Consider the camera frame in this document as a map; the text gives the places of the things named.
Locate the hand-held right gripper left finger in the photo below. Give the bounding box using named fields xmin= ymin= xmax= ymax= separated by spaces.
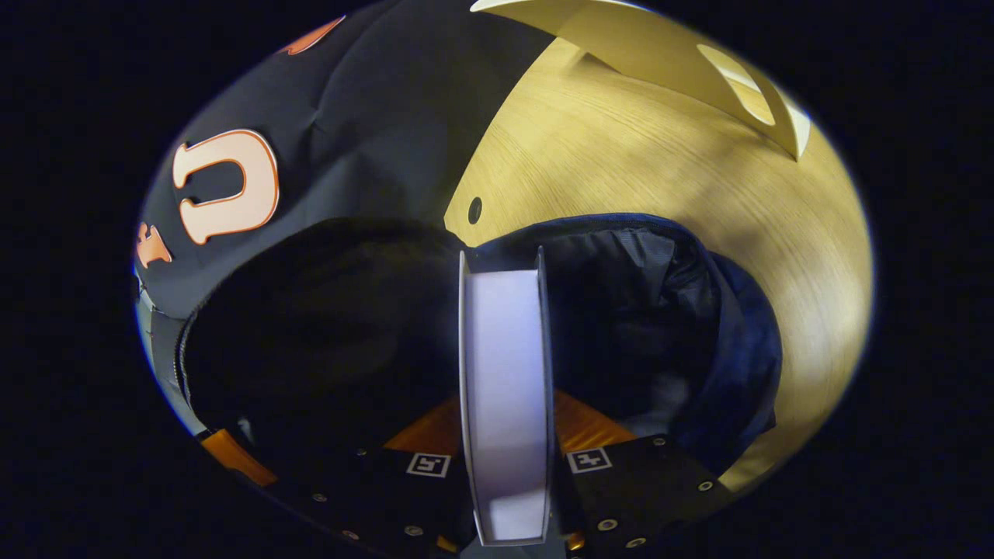
xmin=303 ymin=394 xmax=471 ymax=556

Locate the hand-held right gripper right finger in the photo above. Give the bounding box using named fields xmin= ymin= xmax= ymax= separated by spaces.
xmin=553 ymin=388 xmax=735 ymax=552

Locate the dark covered book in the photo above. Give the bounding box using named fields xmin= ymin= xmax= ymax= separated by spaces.
xmin=458 ymin=247 xmax=556 ymax=547

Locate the blue schoolbag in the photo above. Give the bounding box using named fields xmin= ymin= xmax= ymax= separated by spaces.
xmin=177 ymin=214 xmax=784 ymax=498

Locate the white plastic bookshelf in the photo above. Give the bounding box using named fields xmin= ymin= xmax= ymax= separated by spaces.
xmin=470 ymin=0 xmax=812 ymax=162

